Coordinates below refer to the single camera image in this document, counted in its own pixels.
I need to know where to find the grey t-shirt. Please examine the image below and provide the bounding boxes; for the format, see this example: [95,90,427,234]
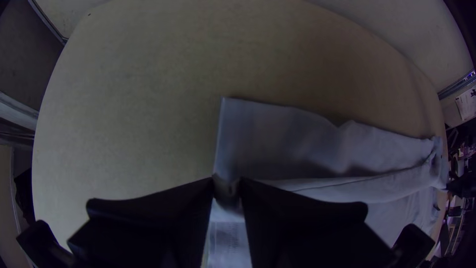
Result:
[206,96,449,268]

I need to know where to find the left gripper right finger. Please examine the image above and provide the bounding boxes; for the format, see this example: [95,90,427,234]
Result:
[238,178,396,268]

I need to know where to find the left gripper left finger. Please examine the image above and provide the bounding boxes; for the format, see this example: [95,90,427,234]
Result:
[66,177,216,268]

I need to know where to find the white printed poster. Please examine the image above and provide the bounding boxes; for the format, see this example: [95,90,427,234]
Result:
[454,85,476,122]

